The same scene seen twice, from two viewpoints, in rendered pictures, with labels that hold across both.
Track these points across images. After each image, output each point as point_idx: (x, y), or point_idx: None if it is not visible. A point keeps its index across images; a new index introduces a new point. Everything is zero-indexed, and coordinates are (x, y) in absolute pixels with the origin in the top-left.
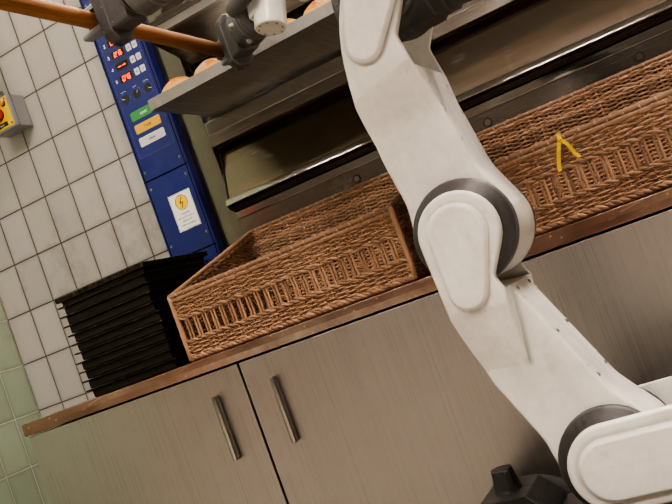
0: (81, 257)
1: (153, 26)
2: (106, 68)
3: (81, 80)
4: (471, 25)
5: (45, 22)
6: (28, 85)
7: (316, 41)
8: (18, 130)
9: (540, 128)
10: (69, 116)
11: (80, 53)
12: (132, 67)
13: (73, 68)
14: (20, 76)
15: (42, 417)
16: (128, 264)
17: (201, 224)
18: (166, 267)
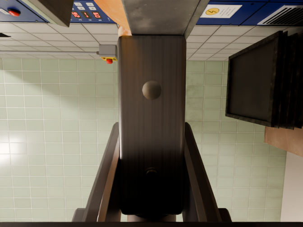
0: (187, 45)
1: (48, 18)
2: (88, 22)
3: (94, 27)
4: None
5: (54, 32)
6: (93, 42)
7: None
8: (117, 51)
9: None
10: (115, 35)
11: (75, 24)
12: (89, 10)
13: (85, 29)
14: (88, 43)
15: (273, 145)
16: (210, 34)
17: (242, 5)
18: (277, 93)
